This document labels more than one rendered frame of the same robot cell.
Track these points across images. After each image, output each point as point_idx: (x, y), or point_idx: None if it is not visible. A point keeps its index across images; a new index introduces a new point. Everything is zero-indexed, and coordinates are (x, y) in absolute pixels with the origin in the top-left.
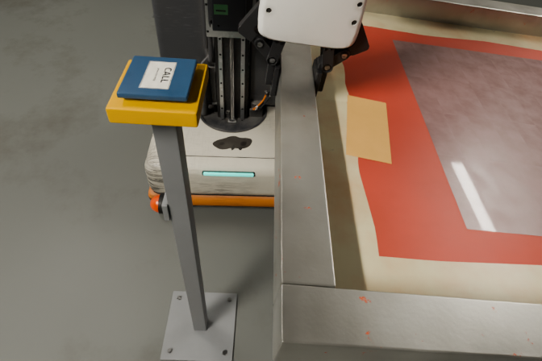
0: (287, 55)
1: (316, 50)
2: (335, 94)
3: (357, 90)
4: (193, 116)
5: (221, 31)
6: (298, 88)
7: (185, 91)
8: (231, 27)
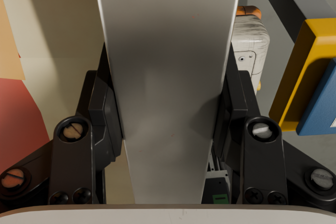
0: (191, 157)
1: (115, 176)
2: (54, 77)
3: (5, 97)
4: (318, 32)
5: (216, 177)
6: (167, 44)
7: (334, 75)
8: (206, 182)
